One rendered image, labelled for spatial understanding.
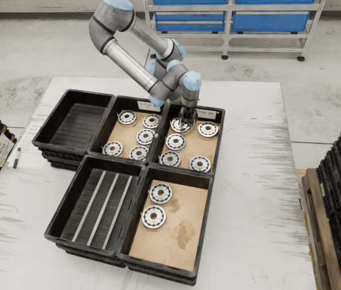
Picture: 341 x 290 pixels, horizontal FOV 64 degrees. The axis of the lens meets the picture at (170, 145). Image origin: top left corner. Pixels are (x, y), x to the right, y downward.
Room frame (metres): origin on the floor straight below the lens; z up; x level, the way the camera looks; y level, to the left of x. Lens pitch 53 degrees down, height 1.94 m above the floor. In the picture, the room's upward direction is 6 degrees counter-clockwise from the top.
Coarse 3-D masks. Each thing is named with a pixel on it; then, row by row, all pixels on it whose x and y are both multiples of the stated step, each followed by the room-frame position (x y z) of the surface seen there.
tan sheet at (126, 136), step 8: (136, 112) 1.08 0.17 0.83; (120, 128) 0.97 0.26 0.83; (128, 128) 0.97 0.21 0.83; (136, 128) 0.96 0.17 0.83; (112, 136) 0.92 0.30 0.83; (120, 136) 0.92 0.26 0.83; (128, 136) 0.91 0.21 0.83; (128, 144) 0.86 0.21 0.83; (136, 144) 0.85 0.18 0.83; (128, 152) 0.80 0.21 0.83
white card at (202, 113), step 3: (198, 111) 0.97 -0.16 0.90; (201, 111) 0.96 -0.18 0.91; (204, 111) 0.96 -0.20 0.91; (207, 111) 0.95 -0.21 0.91; (210, 111) 0.95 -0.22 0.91; (213, 111) 0.94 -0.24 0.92; (198, 114) 0.97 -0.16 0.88; (201, 114) 0.96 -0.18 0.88; (204, 114) 0.96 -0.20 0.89; (207, 114) 0.95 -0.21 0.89; (210, 114) 0.95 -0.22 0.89; (213, 114) 0.94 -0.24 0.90; (204, 117) 0.95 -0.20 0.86; (207, 117) 0.95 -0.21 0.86; (210, 117) 0.94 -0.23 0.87; (213, 117) 0.94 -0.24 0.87
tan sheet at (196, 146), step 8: (184, 136) 0.87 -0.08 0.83; (192, 136) 0.86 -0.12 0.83; (192, 144) 0.81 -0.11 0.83; (200, 144) 0.80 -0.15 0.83; (208, 144) 0.80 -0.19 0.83; (216, 144) 0.79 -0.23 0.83; (184, 152) 0.77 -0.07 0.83; (192, 152) 0.76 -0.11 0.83; (200, 152) 0.76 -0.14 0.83; (208, 152) 0.75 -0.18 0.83; (184, 160) 0.72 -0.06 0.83
